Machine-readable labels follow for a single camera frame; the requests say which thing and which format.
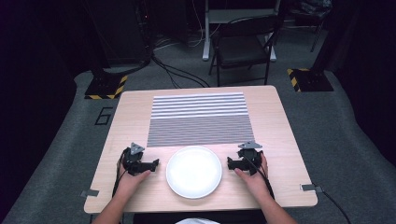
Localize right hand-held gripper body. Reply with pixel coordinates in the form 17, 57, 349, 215
236, 140, 264, 175

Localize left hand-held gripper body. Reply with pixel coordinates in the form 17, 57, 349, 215
121, 142, 148, 177

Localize white round plate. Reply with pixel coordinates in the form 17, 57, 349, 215
165, 145, 223, 200

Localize person's left hand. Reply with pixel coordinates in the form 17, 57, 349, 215
115, 169, 152, 201

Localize person's right hand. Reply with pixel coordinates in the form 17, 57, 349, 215
233, 152, 272, 201

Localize grey striped placemat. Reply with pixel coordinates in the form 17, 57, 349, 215
147, 91, 256, 148

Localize grey tape piece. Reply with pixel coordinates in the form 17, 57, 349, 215
79, 189, 100, 199
300, 183, 325, 194

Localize striped-edge black stand base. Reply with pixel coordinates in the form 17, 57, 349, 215
84, 74, 129, 101
286, 67, 335, 93

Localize black folding chair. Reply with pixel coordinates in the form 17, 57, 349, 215
207, 13, 282, 88

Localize black equipment cabinet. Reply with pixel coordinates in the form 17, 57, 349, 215
101, 0, 151, 64

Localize dark chair with clutter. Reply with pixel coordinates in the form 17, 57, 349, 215
290, 0, 333, 53

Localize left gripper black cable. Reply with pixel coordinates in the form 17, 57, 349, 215
111, 147, 130, 199

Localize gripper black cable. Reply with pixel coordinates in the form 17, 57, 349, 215
111, 147, 130, 199
243, 155, 276, 201

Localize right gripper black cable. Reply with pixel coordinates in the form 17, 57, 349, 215
243, 155, 276, 201

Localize black floor cables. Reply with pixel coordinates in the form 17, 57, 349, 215
151, 52, 211, 90

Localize black table cable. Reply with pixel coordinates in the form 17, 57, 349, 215
320, 188, 353, 224

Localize white desk frame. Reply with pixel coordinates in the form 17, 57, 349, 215
201, 0, 282, 63

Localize black stand post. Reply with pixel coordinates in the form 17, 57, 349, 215
309, 0, 362, 74

